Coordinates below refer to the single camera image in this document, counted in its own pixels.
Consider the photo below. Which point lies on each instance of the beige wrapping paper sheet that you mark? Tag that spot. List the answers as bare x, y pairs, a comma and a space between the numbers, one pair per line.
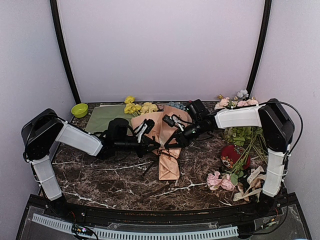
167, 167

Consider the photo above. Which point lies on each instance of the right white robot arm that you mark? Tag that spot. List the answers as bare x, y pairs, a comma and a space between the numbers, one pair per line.
277, 127

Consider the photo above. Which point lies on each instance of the bunch of fake flowers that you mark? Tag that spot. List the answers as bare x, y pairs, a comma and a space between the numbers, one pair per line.
242, 135

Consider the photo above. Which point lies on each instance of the blue fake flower stem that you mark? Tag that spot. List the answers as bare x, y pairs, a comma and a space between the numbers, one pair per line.
177, 105

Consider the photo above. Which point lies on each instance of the left black frame post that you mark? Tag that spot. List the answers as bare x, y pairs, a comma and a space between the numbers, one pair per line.
63, 50

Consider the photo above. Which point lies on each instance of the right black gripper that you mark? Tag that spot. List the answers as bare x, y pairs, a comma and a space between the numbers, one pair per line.
182, 140

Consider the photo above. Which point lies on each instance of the green plastic bowl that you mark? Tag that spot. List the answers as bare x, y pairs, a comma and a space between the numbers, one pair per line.
80, 110

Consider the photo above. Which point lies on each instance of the dark brown ribbon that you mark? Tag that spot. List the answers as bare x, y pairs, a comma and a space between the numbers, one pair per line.
167, 153

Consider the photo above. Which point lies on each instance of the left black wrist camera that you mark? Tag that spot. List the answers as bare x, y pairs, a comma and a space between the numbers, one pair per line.
117, 129

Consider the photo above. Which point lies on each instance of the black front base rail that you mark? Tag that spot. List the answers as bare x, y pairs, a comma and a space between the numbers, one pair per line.
238, 214

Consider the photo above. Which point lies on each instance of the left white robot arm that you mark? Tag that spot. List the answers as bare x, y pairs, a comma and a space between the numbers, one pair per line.
47, 128

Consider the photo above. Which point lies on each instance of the green wrapping paper sheet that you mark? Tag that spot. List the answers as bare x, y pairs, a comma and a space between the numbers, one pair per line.
103, 114

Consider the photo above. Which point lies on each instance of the pink fake flower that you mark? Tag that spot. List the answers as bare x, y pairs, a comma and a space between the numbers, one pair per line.
229, 178

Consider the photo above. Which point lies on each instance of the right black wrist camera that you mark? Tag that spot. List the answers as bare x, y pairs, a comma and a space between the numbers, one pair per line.
197, 110

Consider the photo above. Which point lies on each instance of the red floral tin lid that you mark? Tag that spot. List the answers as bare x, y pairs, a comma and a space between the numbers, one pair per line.
230, 154

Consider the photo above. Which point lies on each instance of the black frame post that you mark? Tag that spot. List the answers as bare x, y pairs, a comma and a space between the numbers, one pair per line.
260, 46
63, 50

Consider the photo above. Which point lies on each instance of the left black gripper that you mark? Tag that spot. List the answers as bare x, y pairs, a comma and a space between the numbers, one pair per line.
144, 148

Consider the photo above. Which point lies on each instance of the white slotted cable duct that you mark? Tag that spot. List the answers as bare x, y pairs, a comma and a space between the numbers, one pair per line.
107, 234

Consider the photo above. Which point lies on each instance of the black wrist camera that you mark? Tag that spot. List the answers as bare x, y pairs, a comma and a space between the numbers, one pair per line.
197, 110
117, 129

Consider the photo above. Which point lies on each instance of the bright yellow flower stem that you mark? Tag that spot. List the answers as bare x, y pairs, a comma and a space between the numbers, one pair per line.
132, 108

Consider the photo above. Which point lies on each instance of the right black frame post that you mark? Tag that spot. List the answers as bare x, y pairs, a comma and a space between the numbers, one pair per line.
260, 46

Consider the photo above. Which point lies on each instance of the pale yellow flower stem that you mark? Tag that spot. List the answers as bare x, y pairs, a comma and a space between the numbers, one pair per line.
148, 107

